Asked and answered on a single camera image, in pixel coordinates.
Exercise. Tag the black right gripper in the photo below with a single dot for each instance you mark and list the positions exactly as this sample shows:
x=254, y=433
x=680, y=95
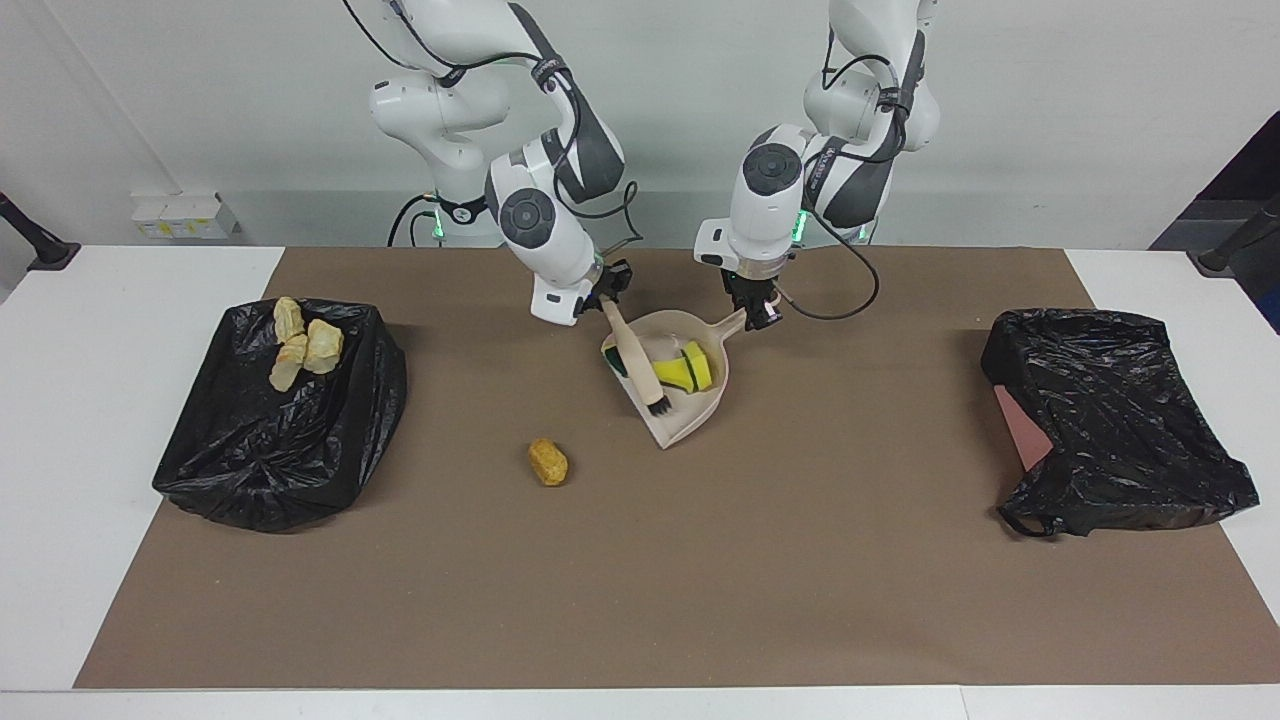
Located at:
x=608, y=283

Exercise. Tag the black camera stand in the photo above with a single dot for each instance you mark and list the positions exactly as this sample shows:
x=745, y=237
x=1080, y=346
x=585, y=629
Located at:
x=40, y=245
x=1235, y=245

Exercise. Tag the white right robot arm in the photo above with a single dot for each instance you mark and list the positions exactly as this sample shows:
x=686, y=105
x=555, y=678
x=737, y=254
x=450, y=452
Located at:
x=545, y=230

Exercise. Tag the black trash bag over pink bin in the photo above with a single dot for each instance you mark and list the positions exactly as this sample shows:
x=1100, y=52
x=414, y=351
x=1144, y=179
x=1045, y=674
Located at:
x=1120, y=430

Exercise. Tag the brown bread nugget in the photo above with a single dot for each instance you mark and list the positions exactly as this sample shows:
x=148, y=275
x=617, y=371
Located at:
x=548, y=463

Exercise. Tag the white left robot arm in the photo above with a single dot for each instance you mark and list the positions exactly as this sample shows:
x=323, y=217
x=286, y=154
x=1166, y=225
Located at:
x=765, y=210

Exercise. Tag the white power strip box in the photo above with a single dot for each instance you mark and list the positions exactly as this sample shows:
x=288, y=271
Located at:
x=185, y=216

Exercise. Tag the beige plastic dustpan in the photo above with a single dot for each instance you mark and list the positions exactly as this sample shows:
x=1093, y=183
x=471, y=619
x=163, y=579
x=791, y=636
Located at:
x=690, y=420

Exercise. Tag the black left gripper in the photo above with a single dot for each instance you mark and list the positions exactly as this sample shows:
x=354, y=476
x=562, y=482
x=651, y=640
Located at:
x=752, y=285

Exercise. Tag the pale torn bread piece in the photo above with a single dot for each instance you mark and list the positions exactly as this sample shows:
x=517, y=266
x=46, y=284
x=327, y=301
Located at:
x=323, y=345

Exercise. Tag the brown table mat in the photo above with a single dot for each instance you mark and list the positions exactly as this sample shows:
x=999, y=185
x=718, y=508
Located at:
x=700, y=580

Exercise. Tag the pink bin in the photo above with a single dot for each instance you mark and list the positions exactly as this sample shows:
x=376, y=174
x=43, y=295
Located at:
x=1022, y=425

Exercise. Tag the notched yellow sponge piece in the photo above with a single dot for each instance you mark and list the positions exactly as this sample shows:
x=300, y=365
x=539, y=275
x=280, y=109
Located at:
x=702, y=368

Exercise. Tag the beige hand brush black bristles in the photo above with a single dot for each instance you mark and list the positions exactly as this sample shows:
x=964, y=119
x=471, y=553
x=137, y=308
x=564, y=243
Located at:
x=632, y=350

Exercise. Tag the black trash bag bin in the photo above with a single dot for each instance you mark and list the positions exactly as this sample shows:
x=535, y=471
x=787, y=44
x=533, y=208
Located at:
x=280, y=450

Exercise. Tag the small striped orange bread piece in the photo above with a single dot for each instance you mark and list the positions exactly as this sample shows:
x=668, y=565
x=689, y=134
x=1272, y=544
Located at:
x=288, y=365

